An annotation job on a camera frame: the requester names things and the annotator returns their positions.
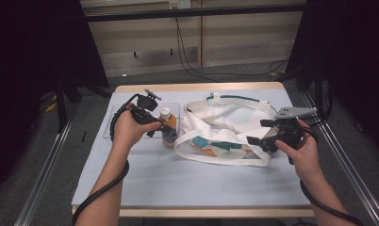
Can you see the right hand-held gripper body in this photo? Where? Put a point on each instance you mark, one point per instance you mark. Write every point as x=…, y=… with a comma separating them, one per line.
x=288, y=132

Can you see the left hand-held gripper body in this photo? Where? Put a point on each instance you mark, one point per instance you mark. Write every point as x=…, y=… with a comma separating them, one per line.
x=145, y=114

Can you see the orange juice bottle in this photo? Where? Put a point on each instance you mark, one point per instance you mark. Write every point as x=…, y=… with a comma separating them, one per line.
x=165, y=113

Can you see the clear plastic container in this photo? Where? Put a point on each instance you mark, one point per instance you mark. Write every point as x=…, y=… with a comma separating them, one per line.
x=175, y=108

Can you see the white printed tote bag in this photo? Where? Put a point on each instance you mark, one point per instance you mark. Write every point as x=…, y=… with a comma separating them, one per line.
x=228, y=119

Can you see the person's left hand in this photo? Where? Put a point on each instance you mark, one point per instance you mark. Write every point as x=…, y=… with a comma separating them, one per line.
x=128, y=132

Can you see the person's right hand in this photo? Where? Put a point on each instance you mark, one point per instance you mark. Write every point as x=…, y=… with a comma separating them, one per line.
x=305, y=157

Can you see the black metal stand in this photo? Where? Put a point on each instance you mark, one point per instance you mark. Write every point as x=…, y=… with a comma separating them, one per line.
x=319, y=94
x=61, y=106

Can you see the light blue table mat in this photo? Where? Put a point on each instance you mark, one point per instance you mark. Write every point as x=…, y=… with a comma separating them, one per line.
x=194, y=185

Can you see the wooden table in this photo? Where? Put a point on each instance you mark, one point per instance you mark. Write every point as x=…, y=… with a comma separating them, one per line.
x=209, y=212

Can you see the dark curtain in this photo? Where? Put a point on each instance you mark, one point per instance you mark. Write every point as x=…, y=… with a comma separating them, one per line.
x=30, y=62
x=351, y=62

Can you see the black horizontal bar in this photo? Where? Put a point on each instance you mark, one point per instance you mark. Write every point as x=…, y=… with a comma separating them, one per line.
x=194, y=12

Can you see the metal floor rail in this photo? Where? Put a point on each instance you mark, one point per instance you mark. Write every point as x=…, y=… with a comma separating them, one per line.
x=43, y=175
x=360, y=185

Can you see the white wall socket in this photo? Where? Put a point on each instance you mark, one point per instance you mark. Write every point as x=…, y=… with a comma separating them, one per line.
x=179, y=3

